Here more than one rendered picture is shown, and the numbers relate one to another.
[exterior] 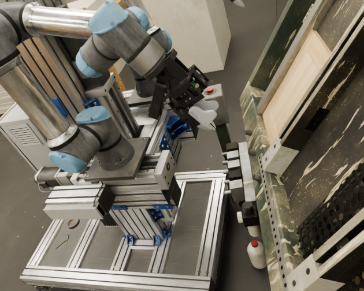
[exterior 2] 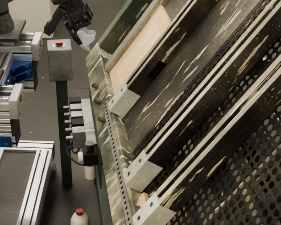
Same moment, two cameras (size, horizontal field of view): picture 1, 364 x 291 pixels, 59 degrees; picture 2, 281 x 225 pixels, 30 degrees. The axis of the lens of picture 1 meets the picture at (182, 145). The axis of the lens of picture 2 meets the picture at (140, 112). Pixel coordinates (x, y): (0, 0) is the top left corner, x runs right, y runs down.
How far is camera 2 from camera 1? 1.02 m
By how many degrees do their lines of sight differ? 23
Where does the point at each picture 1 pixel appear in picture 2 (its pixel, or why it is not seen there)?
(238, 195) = (79, 141)
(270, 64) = (121, 29)
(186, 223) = (2, 190)
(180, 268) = not seen: outside the picture
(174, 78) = (72, 7)
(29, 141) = not seen: outside the picture
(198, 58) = (22, 16)
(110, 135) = not seen: outside the picture
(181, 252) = not seen: outside the picture
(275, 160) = (121, 102)
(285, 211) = (124, 140)
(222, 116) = (66, 72)
